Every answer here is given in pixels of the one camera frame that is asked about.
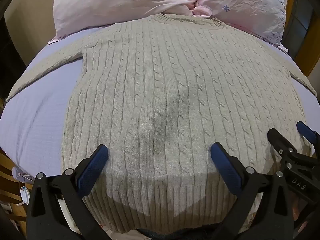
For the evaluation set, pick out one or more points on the white plastic clip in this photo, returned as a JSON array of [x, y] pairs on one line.
[[21, 174]]

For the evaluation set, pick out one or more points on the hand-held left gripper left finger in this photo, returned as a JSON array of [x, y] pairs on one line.
[[93, 166]]

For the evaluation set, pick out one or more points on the pink floral pillow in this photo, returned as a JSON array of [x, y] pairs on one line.
[[125, 2]]

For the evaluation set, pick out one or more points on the wooden chair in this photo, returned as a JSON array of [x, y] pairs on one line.
[[10, 180]]

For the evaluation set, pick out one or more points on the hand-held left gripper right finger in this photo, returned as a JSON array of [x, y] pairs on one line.
[[225, 166]]

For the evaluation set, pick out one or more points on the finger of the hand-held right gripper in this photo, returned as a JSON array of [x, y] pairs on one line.
[[280, 140], [308, 133]]

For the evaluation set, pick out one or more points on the small white round object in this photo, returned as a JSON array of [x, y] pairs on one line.
[[24, 193]]

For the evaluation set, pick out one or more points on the lavender bed sheet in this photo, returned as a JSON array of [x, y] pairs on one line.
[[32, 120]]

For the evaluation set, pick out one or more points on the wooden bed frame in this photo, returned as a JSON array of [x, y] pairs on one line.
[[313, 65]]

